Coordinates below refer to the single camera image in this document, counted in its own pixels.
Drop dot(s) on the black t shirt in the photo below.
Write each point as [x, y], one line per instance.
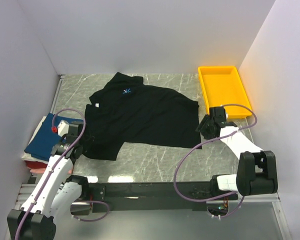
[128, 111]

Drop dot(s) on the aluminium rail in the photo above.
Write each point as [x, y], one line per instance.
[26, 190]

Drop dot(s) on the yellow plastic bin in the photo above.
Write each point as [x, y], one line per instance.
[221, 85]

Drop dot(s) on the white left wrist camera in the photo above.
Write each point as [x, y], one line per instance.
[61, 129]

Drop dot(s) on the folded blue t shirt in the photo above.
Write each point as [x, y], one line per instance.
[43, 142]

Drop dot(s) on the folded white t shirt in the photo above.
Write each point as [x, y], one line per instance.
[27, 156]

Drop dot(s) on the folded red t shirt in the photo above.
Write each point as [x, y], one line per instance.
[35, 165]

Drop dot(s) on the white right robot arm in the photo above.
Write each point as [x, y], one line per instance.
[257, 169]

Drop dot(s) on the black base crossbar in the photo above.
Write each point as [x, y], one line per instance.
[145, 196]

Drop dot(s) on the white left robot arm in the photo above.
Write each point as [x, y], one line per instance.
[54, 193]

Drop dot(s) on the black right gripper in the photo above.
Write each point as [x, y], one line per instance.
[201, 127]

